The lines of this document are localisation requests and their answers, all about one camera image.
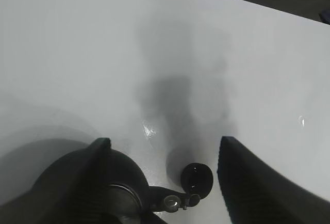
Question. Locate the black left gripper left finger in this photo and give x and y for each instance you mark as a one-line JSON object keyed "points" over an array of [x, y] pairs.
{"points": [[71, 190]]}

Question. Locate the black metal teapot kettle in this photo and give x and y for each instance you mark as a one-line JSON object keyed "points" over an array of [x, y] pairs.
{"points": [[130, 199]]}

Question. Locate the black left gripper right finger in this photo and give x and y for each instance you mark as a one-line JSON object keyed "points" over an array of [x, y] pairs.
{"points": [[255, 193]]}

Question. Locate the small black teacup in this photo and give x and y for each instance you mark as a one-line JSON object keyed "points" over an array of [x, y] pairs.
{"points": [[197, 178]]}

